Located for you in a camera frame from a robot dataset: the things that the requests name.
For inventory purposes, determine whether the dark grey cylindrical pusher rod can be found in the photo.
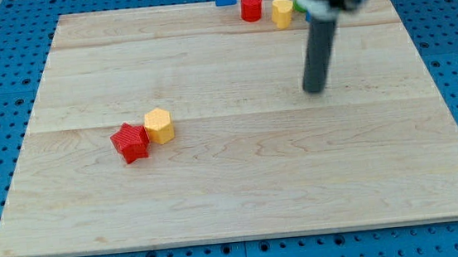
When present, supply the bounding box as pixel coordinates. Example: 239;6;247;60
302;17;337;94

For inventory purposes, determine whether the green block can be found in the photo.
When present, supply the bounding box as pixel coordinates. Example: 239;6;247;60
292;0;307;13

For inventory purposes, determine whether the red star block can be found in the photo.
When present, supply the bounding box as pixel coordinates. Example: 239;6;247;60
110;123;150;164

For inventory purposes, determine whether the light wooden board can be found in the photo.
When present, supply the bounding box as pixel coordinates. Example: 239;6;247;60
0;0;458;257

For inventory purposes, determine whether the yellow heart block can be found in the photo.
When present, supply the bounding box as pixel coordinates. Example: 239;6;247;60
272;0;293;29

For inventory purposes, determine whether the blue block behind rod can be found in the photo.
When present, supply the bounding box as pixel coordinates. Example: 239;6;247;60
305;12;311;22

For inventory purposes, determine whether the red cylinder block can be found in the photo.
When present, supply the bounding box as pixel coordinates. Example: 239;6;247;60
240;0;263;22

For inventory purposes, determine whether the yellow hexagon block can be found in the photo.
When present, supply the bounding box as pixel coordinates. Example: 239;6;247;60
143;108;175;144

